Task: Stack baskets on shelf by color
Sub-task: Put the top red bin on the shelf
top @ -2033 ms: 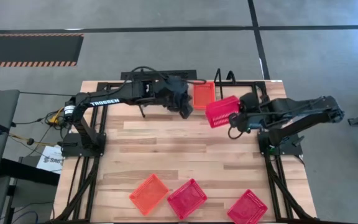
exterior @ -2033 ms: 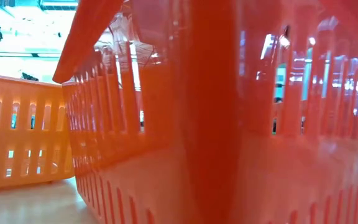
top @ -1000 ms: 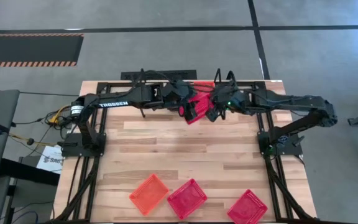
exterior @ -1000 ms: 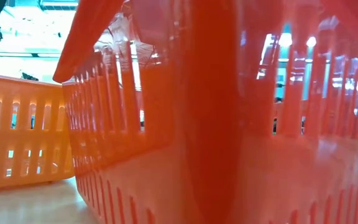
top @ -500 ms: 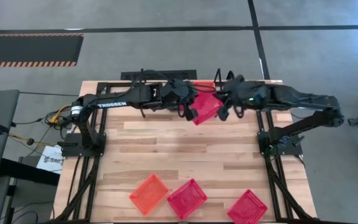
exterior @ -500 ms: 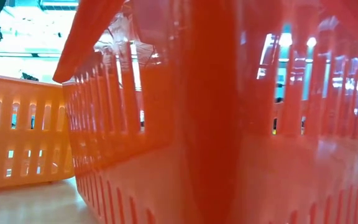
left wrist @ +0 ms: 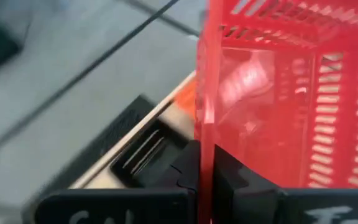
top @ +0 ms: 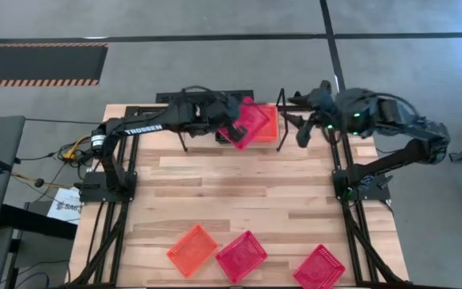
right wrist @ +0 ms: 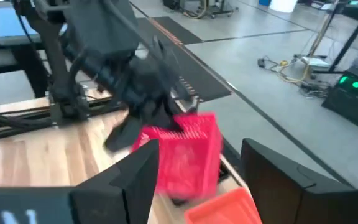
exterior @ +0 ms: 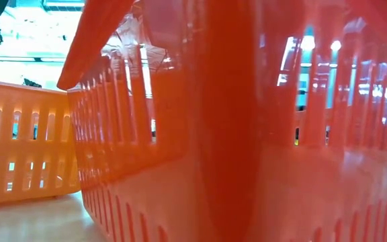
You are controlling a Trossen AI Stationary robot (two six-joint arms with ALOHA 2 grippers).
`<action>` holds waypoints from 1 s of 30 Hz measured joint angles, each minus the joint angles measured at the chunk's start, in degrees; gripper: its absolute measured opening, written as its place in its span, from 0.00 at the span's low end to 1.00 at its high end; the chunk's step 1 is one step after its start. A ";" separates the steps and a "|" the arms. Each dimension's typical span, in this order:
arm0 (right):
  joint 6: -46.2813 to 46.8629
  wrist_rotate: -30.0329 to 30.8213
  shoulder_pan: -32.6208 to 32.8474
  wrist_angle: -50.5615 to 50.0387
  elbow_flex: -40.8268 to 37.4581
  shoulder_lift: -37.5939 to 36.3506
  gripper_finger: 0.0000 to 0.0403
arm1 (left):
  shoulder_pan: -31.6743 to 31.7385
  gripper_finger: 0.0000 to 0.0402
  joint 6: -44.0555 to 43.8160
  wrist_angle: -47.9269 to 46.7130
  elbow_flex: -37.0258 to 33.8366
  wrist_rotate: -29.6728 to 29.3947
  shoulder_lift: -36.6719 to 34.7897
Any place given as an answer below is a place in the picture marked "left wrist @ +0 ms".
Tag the red plastic mesh basket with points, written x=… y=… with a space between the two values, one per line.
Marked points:
x=259 y=124

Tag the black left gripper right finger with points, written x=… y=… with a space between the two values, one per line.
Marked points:
x=291 y=208

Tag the wooden shelf with black frame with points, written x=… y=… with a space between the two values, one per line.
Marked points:
x=104 y=182

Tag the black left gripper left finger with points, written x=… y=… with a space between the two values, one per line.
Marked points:
x=120 y=208

